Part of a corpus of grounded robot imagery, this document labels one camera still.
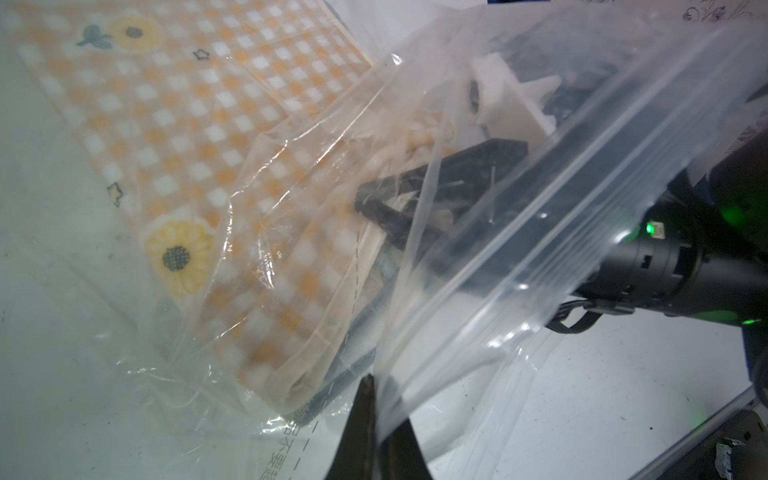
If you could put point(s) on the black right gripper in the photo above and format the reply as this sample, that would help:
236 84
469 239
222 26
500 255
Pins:
507 205

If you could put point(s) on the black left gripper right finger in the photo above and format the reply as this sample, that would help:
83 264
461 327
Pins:
401 457

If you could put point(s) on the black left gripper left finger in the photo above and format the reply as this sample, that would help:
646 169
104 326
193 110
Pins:
356 452

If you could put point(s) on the clear plastic vacuum bag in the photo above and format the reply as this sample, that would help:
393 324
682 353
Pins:
89 386

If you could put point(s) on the orange gingham sunflower blanket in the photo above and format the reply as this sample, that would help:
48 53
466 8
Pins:
234 136

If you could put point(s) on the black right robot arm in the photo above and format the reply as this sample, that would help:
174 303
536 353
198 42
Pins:
700 253

